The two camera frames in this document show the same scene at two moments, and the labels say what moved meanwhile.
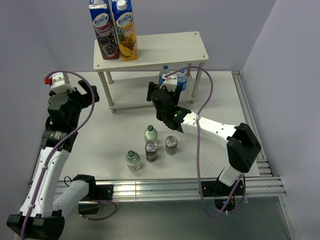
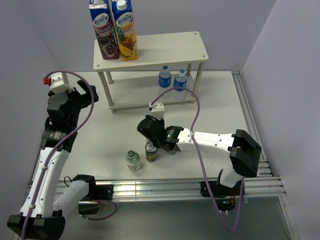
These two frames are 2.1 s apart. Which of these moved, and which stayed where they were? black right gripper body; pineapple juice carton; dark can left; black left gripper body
Moved: black right gripper body
Stayed: pineapple juice carton; dark can left; black left gripper body
